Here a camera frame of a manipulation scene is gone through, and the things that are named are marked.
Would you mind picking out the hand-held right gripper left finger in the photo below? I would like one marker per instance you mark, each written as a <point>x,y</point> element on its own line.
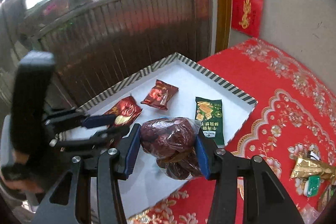
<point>132,150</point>

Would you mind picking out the dark red snack packet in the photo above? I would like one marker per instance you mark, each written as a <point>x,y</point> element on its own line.
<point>160,95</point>
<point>128,111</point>

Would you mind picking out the red wall decoration gold figure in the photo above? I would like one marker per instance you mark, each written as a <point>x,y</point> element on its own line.
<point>246,11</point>

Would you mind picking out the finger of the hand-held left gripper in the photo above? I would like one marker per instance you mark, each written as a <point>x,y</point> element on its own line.
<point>99,120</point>
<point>110,134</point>

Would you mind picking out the gold foil snack packet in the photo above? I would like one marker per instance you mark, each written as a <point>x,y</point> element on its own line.
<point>312,166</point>

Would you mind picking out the wooden door frame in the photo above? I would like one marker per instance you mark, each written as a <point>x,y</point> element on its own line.
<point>223,1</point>

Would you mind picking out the striped edge white tray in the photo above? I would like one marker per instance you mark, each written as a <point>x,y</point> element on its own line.
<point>183,79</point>

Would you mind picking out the dark green cracker packet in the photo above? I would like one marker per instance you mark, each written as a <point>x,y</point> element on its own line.
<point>210,119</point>

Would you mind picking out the small green packet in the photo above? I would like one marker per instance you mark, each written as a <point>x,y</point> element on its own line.
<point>312,186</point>

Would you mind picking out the person's left hand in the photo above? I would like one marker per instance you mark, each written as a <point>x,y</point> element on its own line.
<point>18,184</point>

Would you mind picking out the brown slatted door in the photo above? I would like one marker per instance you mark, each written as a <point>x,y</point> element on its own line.
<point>126,43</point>

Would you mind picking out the red floral tablecloth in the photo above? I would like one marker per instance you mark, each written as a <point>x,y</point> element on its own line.
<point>275,113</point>

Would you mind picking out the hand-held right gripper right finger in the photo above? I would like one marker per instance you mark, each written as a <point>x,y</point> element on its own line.
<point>202,158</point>

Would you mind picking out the clear bag of red dates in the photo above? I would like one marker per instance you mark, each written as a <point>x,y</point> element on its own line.
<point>170,142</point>

